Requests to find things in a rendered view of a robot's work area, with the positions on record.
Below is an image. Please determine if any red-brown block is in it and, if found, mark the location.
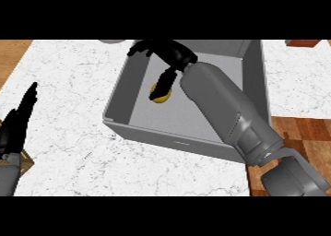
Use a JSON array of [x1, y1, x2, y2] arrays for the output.
[[285, 39, 322, 48]]

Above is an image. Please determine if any grey round object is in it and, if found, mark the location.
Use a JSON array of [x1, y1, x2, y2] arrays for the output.
[[97, 39, 127, 45]]

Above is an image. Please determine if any brown wooden object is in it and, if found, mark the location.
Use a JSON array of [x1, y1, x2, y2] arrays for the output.
[[0, 116, 35, 178]]

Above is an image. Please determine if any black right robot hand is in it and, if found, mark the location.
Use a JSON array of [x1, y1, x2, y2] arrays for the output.
[[127, 39, 199, 101]]

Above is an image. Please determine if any yellow lemon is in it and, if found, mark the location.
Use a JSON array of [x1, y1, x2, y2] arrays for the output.
[[147, 82, 173, 104]]

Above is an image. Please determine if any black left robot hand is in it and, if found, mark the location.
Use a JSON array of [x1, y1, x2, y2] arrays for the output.
[[0, 81, 40, 159]]

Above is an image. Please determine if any grey box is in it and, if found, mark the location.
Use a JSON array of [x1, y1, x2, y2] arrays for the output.
[[100, 39, 272, 164]]

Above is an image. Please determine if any wooden cutting board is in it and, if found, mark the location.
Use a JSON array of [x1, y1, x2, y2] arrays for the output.
[[245, 115, 331, 197]]

